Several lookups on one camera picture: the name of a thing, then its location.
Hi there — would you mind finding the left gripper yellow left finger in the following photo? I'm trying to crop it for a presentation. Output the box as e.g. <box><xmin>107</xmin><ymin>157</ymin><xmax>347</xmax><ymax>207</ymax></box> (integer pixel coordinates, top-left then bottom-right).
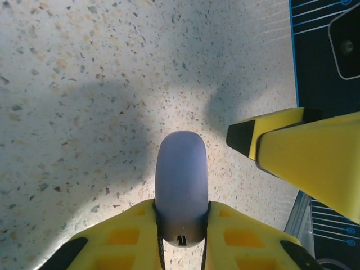
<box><xmin>39</xmin><ymin>199</ymin><xmax>165</xmax><ymax>270</ymax></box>

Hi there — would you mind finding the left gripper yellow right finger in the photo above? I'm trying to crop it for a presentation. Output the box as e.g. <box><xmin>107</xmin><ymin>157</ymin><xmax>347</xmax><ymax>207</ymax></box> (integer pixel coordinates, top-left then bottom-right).
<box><xmin>202</xmin><ymin>200</ymin><xmax>324</xmax><ymax>270</ymax></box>

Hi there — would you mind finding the lavender earbud charging case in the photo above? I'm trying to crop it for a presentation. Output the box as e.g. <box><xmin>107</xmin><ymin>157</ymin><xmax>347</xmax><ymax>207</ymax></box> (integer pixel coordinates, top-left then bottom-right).
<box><xmin>155</xmin><ymin>130</ymin><xmax>210</xmax><ymax>249</ymax></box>

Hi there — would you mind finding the aluminium table side rail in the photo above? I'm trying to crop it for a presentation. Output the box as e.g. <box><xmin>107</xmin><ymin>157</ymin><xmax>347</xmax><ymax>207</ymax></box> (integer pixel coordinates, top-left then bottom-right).
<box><xmin>285</xmin><ymin>193</ymin><xmax>314</xmax><ymax>237</ymax></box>

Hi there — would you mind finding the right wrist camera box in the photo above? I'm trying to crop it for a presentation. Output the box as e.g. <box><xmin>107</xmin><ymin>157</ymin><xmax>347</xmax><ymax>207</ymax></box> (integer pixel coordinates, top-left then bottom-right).
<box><xmin>327</xmin><ymin>10</ymin><xmax>360</xmax><ymax>81</ymax></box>

